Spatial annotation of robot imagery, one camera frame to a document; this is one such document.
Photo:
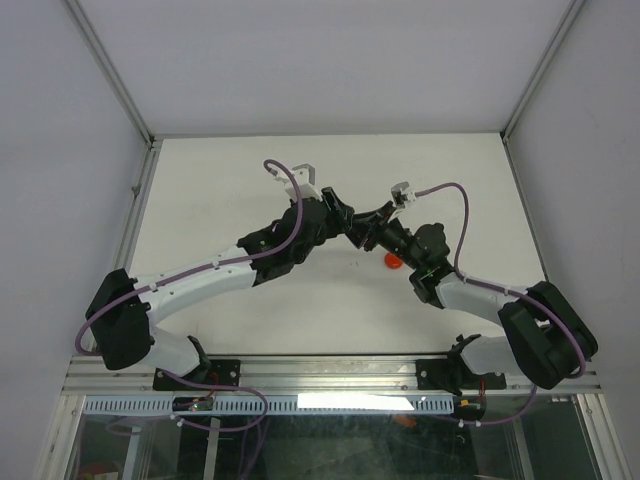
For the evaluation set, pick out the left black base bracket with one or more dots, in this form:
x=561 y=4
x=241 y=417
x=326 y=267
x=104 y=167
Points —
x=224 y=372

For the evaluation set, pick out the right black base bracket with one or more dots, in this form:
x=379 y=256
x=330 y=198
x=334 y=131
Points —
x=435 y=374

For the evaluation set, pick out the black base bracket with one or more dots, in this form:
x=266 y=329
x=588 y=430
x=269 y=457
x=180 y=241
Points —
x=224 y=372
x=435 y=374

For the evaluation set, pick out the grey slotted cable duct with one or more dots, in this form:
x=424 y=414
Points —
x=304 y=404

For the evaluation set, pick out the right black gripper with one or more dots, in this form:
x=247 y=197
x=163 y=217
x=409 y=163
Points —
x=380 y=219

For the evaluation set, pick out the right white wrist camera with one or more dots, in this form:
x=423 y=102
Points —
x=402 y=195

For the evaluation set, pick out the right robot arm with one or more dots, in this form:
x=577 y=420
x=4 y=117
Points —
x=543 y=339

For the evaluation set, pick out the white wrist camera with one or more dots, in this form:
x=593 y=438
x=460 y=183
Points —
x=402 y=195
x=304 y=175

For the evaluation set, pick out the aluminium mounting rail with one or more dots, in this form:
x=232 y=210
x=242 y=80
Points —
x=270 y=374

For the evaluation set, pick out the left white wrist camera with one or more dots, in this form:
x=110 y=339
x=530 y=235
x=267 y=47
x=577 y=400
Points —
x=304 y=175

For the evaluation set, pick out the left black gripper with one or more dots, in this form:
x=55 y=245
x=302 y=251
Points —
x=339 y=215

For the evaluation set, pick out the orange round charging case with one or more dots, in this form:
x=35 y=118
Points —
x=392 y=261

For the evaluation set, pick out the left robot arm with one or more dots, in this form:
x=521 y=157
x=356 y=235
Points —
x=125 y=313

